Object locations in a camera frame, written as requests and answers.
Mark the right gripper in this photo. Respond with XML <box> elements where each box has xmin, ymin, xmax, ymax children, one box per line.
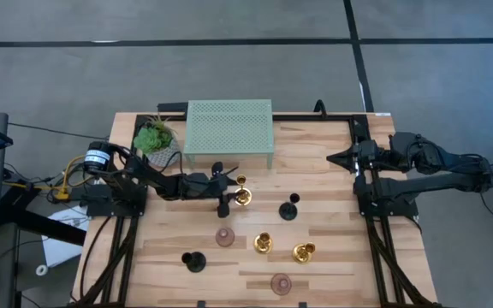
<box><xmin>326</xmin><ymin>139</ymin><xmax>381</xmax><ymax>193</ymax></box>

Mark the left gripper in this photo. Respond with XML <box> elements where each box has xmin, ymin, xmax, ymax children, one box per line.
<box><xmin>181</xmin><ymin>161</ymin><xmax>244</xmax><ymax>219</ymax></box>

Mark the tall gold candlestick holder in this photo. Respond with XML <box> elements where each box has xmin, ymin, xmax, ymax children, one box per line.
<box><xmin>234</xmin><ymin>174</ymin><xmax>253</xmax><ymax>207</ymax></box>

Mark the pink ribbed glass candle holder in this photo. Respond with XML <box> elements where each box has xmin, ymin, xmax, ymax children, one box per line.
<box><xmin>215</xmin><ymin>227</ymin><xmax>236</xmax><ymax>248</ymax></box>
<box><xmin>270</xmin><ymin>273</ymin><xmax>293</xmax><ymax>297</ymax></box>

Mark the black candlestick holder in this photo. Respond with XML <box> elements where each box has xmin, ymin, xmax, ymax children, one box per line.
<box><xmin>278</xmin><ymin>192</ymin><xmax>301</xmax><ymax>222</ymax></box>
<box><xmin>181</xmin><ymin>251</ymin><xmax>207</xmax><ymax>274</ymax></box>

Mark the green perforated metal shelf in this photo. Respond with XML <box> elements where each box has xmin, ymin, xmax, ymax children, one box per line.
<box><xmin>182</xmin><ymin>98</ymin><xmax>276</xmax><ymax>170</ymax></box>

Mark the potted green succulent plant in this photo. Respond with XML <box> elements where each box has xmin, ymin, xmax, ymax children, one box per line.
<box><xmin>133</xmin><ymin>114</ymin><xmax>182</xmax><ymax>168</ymax></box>

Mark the black rectangular box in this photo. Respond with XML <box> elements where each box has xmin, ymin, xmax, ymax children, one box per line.
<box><xmin>156</xmin><ymin>101</ymin><xmax>189</xmax><ymax>115</ymax></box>

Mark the white paper sheet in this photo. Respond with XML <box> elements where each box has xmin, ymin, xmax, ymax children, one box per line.
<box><xmin>40</xmin><ymin>204</ymin><xmax>92</xmax><ymax>269</ymax></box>

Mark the black stand beam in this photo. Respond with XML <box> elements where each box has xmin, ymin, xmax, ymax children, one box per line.
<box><xmin>0</xmin><ymin>183</ymin><xmax>87</xmax><ymax>247</ymax></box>

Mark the black aluminium table frame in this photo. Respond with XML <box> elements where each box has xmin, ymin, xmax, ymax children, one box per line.
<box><xmin>68</xmin><ymin>113</ymin><xmax>444</xmax><ymax>308</ymax></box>

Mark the yellow cable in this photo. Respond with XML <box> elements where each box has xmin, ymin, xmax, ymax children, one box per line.
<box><xmin>2</xmin><ymin>154</ymin><xmax>87</xmax><ymax>202</ymax></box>

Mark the thin black floor cable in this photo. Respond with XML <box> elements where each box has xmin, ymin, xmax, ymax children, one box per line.
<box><xmin>7</xmin><ymin>122</ymin><xmax>110</xmax><ymax>141</ymax></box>

